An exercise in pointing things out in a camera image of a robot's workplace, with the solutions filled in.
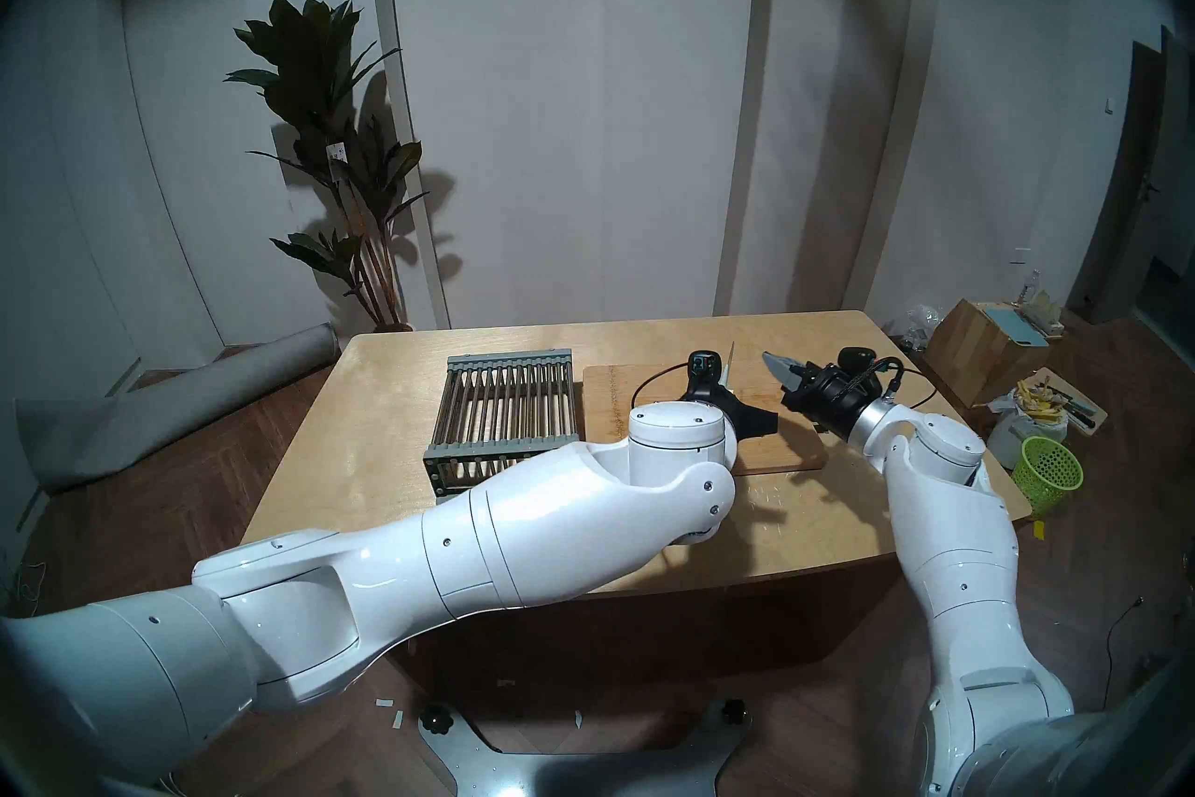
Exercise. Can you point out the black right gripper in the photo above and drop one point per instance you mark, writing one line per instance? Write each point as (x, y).
(836, 398)

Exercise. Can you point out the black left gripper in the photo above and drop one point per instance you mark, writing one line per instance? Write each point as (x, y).
(747, 422)

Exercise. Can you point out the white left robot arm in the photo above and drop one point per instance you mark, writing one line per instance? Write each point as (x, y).
(467, 543)

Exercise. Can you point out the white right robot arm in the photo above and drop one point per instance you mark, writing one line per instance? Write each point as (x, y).
(962, 543)

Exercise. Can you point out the wooden cutting board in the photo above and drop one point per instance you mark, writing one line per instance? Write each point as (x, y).
(607, 394)

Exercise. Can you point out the light blue plastic board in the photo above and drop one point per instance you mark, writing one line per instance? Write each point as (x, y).
(1018, 326)

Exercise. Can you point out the yellow banana peels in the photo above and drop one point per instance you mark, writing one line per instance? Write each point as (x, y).
(1036, 401)

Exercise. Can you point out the wooden box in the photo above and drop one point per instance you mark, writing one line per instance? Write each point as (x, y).
(962, 356)

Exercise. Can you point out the white trash bag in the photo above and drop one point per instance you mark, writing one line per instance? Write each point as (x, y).
(1013, 436)

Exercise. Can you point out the grey metal dish rack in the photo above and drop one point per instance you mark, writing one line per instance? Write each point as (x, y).
(509, 359)

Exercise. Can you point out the green plastic basket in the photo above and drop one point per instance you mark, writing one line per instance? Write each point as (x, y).
(1046, 473)

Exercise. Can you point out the small wooden tray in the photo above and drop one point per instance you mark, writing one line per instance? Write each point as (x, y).
(1088, 412)

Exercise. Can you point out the brown open door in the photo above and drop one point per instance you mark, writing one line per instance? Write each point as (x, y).
(1120, 197)

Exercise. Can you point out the rolled grey floor mat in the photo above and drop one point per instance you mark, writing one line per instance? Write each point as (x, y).
(187, 403)

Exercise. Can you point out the tall green potted plant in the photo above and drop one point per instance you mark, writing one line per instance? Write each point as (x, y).
(308, 48)

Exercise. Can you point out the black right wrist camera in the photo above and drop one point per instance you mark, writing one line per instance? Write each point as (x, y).
(856, 359)

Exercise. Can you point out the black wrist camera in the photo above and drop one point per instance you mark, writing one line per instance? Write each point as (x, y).
(702, 367)
(856, 359)

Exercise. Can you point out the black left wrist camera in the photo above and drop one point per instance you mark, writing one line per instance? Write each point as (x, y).
(702, 367)

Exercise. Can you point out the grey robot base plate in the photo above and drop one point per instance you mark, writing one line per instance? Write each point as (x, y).
(579, 772)

